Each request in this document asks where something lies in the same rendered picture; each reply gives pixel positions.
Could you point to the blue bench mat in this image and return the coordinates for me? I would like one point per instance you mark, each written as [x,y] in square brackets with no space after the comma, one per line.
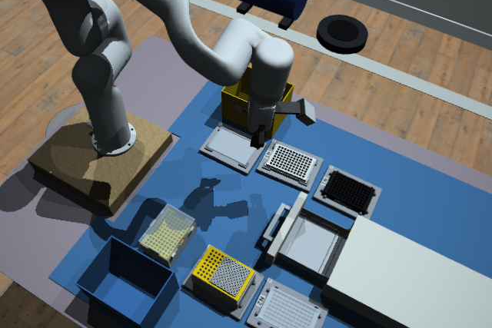
[233,210]

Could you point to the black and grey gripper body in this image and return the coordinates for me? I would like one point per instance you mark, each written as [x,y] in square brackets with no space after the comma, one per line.
[259,114]

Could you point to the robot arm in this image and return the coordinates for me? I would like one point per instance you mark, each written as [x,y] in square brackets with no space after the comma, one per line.
[83,25]

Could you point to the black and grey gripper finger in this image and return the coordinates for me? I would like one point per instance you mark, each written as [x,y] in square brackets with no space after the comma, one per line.
[258,141]

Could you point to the blue open-top bin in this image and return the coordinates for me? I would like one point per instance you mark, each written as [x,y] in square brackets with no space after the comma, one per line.
[122,279]

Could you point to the yellow open-top bin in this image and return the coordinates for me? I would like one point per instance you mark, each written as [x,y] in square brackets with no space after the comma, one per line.
[234,103]

